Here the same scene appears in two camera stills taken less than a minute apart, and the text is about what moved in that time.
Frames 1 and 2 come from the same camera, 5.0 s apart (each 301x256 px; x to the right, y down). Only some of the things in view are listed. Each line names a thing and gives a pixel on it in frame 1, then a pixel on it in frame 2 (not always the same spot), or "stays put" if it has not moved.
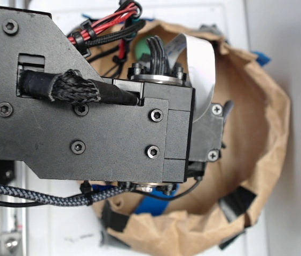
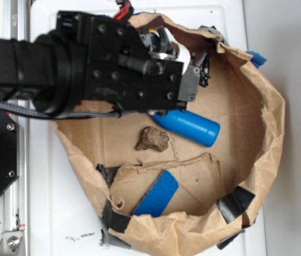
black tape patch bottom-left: (112, 220) stays put
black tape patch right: (236, 203) stays put
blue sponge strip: (155, 204) stays put
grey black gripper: (206, 138) to (189, 84)
